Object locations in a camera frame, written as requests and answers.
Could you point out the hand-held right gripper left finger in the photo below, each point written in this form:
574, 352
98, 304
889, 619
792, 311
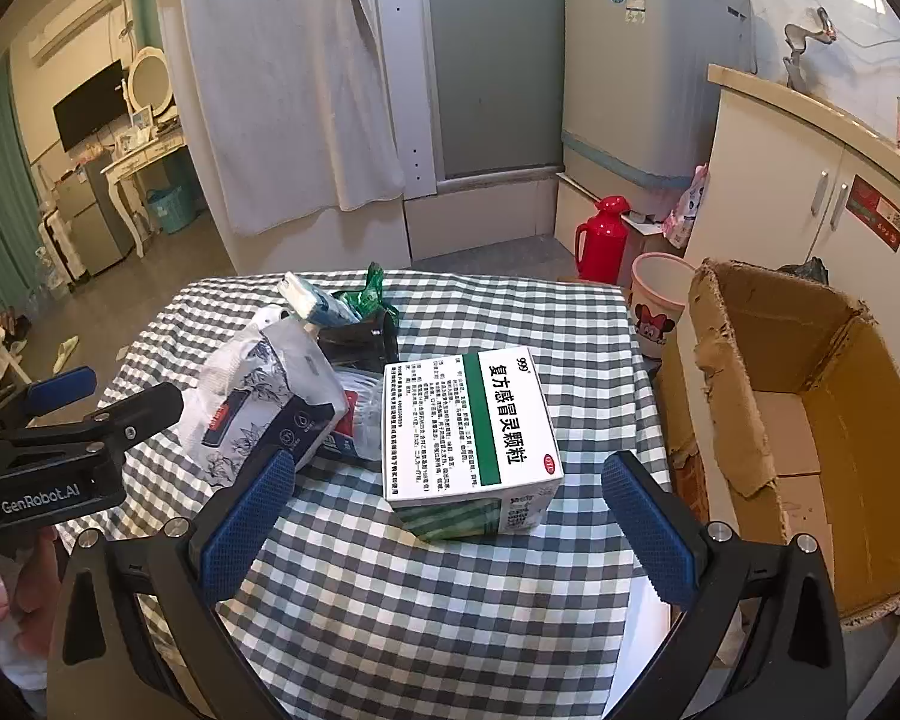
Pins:
247, 525

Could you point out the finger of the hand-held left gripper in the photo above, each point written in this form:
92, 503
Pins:
60, 388
135, 412

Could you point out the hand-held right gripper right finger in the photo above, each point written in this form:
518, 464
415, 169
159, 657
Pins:
649, 532

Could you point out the floral tissue pack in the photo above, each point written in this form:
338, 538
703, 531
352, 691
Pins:
262, 397

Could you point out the clear plastic bag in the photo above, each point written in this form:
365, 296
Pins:
360, 412

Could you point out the cardboard box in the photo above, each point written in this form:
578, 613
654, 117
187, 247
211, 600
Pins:
810, 420

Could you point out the white green medicine box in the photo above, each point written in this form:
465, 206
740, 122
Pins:
457, 435

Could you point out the person's left hand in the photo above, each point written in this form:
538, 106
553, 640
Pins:
37, 570

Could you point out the white suitcase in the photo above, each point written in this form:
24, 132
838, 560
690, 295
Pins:
60, 247

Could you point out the checked tablecloth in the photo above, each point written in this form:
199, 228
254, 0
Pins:
390, 600

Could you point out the white plush toy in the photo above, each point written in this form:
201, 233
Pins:
274, 319

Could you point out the grey small fridge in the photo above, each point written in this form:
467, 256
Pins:
94, 217

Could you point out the white cloth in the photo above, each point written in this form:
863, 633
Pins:
7, 652

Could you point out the green curtain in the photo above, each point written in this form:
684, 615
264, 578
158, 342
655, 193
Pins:
0, 195

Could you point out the teal laundry basket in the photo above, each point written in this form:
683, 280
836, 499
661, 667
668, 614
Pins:
171, 210

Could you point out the blue white tissue packet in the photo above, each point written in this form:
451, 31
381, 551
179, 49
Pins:
311, 298

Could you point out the black cup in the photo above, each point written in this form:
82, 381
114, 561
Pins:
360, 341

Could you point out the pink wastebasket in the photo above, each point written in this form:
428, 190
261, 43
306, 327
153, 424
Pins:
656, 300

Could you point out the white dressing table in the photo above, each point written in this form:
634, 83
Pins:
139, 165

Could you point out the green snack packet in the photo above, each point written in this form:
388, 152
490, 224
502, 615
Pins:
371, 292

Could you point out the black television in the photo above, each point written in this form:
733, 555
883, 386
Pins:
88, 106

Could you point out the red thermos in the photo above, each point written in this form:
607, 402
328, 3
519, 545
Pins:
604, 240

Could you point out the black trash bag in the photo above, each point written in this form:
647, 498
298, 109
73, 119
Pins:
806, 271

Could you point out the white oval mirror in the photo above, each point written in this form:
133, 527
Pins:
150, 82

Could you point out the pink wipes packet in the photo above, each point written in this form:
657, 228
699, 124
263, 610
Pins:
686, 206

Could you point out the white air conditioner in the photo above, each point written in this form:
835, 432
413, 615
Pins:
75, 22

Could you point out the white hanging towel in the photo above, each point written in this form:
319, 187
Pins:
285, 75

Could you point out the white cabinet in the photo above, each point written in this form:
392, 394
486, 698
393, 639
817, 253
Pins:
780, 180

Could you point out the white washing machine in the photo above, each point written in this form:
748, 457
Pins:
645, 67

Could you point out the frosted glass door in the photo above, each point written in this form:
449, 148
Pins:
495, 60

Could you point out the metal faucet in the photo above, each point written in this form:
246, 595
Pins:
802, 37

